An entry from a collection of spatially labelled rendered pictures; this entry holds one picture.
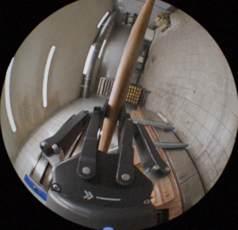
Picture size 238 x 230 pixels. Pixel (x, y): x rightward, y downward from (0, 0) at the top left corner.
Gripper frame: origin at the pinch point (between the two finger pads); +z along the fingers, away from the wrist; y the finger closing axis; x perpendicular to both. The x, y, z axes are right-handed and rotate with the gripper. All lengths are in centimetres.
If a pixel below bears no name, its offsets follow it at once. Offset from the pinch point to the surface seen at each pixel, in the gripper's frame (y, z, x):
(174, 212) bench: 60, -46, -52
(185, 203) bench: 66, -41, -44
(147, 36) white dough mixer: 76, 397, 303
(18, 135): -142, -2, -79
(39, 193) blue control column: -64, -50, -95
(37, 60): -143, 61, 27
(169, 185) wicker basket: 57, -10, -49
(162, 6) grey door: 63, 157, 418
